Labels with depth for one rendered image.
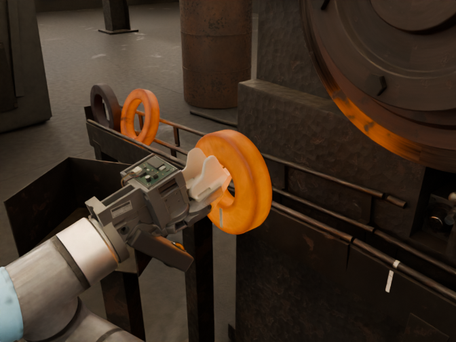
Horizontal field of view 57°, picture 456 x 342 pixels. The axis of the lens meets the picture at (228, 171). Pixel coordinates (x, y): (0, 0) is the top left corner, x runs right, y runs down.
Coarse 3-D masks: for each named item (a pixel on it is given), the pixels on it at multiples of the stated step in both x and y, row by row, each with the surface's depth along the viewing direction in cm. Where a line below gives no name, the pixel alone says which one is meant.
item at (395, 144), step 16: (304, 0) 62; (304, 16) 63; (304, 32) 64; (320, 64) 63; (336, 96) 63; (352, 112) 61; (368, 128) 60; (384, 128) 58; (384, 144) 59; (400, 144) 57; (416, 144) 55; (416, 160) 56; (432, 160) 54; (448, 160) 52
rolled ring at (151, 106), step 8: (128, 96) 133; (136, 96) 129; (144, 96) 126; (152, 96) 126; (128, 104) 133; (136, 104) 133; (144, 104) 125; (152, 104) 124; (128, 112) 134; (152, 112) 123; (128, 120) 134; (152, 120) 123; (128, 128) 134; (144, 128) 125; (152, 128) 124; (136, 136) 133; (144, 136) 124; (152, 136) 125
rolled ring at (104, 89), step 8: (96, 88) 139; (104, 88) 136; (96, 96) 143; (104, 96) 135; (112, 96) 135; (96, 104) 146; (112, 104) 134; (96, 112) 147; (112, 112) 134; (120, 112) 136; (96, 120) 147; (104, 120) 148; (112, 120) 136; (120, 120) 137; (112, 128) 138; (120, 128) 139
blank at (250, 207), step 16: (208, 144) 62; (224, 144) 59; (240, 144) 58; (224, 160) 60; (240, 160) 57; (256, 160) 57; (240, 176) 58; (256, 176) 56; (224, 192) 66; (240, 192) 59; (256, 192) 56; (224, 208) 63; (240, 208) 60; (256, 208) 57; (224, 224) 64; (240, 224) 61; (256, 224) 60
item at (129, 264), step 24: (72, 168) 96; (96, 168) 94; (120, 168) 93; (24, 192) 83; (48, 192) 90; (72, 192) 98; (96, 192) 97; (24, 216) 84; (48, 216) 91; (72, 216) 97; (24, 240) 84; (120, 264) 80; (144, 264) 79; (120, 288) 90; (120, 312) 94; (144, 336) 104
